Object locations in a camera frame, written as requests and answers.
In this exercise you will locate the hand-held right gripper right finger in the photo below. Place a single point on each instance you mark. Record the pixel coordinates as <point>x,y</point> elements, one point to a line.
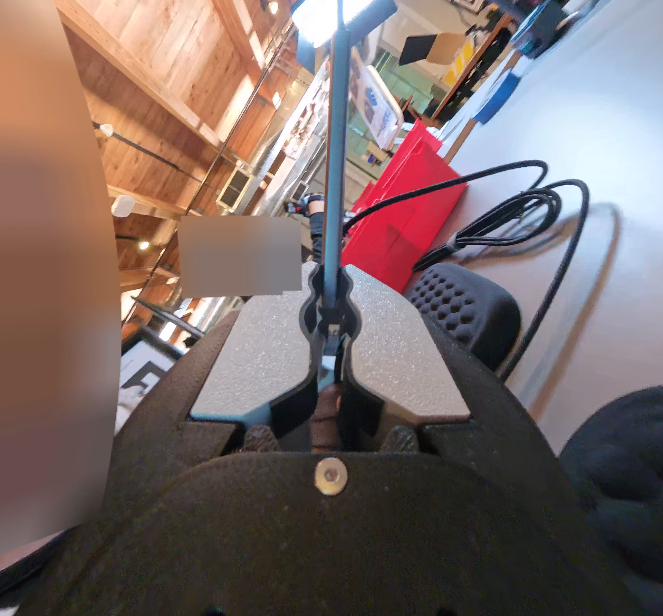
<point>404,362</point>

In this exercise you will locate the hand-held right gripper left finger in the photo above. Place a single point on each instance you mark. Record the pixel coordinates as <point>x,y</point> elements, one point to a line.
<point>254,357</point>

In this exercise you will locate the black framed picture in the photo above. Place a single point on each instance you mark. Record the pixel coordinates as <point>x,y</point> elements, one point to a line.
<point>150,367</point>

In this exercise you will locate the red plastic bin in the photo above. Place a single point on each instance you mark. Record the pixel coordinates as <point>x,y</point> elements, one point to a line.
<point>404,212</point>

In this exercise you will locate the white air vent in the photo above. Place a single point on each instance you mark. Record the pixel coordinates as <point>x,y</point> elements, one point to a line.
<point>235,189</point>

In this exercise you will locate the panel light on stand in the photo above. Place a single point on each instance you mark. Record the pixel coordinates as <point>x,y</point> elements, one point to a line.
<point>336,160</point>

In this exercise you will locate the white display board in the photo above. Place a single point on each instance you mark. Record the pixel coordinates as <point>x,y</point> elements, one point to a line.
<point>380,108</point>

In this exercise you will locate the small white spot lamp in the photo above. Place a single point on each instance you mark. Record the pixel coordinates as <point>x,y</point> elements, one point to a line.
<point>106,129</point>

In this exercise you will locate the blue white object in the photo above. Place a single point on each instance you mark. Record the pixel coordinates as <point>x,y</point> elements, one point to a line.
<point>497,98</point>

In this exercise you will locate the dark clamp device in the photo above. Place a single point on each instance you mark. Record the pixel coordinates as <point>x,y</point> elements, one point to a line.
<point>541,20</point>

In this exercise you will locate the white wall device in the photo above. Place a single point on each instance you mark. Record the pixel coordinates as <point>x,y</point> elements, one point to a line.
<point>123,206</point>

